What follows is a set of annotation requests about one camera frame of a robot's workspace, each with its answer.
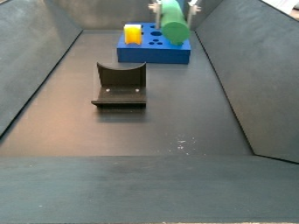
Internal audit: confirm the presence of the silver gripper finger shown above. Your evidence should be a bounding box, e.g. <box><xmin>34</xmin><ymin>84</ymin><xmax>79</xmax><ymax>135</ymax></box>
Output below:
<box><xmin>187</xmin><ymin>0</ymin><xmax>202</xmax><ymax>27</ymax></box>
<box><xmin>149</xmin><ymin>0</ymin><xmax>163</xmax><ymax>30</ymax></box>

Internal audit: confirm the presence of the green cylinder peg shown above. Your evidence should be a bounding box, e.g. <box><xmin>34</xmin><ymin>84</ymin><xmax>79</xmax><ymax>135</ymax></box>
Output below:
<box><xmin>162</xmin><ymin>0</ymin><xmax>190</xmax><ymax>46</ymax></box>

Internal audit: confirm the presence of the black curved cradle fixture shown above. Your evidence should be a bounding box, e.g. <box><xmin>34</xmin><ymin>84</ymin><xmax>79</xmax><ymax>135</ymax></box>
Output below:
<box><xmin>91</xmin><ymin>63</ymin><xmax>147</xmax><ymax>107</ymax></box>

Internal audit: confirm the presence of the yellow notched block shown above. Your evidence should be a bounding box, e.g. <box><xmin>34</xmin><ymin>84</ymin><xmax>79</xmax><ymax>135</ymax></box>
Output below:
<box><xmin>125</xmin><ymin>24</ymin><xmax>143</xmax><ymax>45</ymax></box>

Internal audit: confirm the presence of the blue shape-sorter base block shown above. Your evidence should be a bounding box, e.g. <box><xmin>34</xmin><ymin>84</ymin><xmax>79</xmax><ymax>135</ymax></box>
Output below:
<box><xmin>117</xmin><ymin>23</ymin><xmax>193</xmax><ymax>64</ymax></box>

